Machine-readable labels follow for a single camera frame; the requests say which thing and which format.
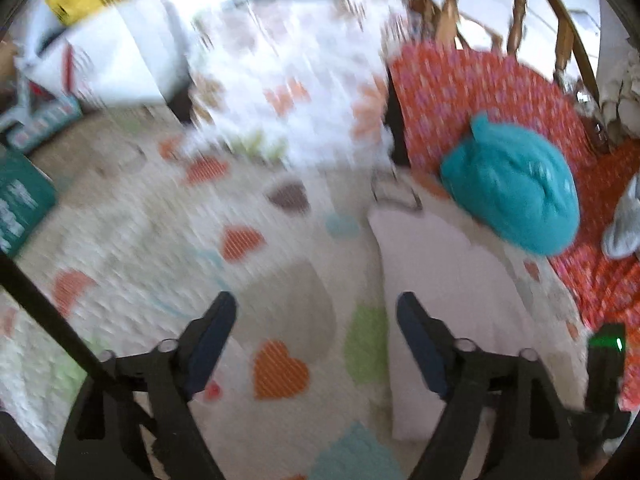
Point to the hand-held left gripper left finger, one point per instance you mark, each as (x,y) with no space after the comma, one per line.
(210,347)

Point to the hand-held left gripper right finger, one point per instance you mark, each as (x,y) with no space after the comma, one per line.
(422,347)

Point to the pink sweater with grey hem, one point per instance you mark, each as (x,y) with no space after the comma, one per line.
(450,285)

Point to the heart printed fleece blanket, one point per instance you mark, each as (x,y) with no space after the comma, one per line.
(150,240)

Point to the grey cloth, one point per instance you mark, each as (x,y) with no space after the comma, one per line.
(622,225)

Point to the black pole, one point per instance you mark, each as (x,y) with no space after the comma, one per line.
(45,310)

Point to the teal cloth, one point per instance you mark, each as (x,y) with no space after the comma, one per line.
(510,185)

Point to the teal box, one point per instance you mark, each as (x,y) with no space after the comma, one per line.
(20,200)

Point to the red patterned cushion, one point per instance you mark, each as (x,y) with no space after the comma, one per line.
(450,95)

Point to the patterned light blue box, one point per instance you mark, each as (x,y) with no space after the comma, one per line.
(45,122)

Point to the floral printed pillow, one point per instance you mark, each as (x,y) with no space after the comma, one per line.
(295,75)

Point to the white crumpled cloth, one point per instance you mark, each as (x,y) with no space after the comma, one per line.
(620,100)

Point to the white bag with yellow label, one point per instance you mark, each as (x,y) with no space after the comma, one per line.
(115,55)

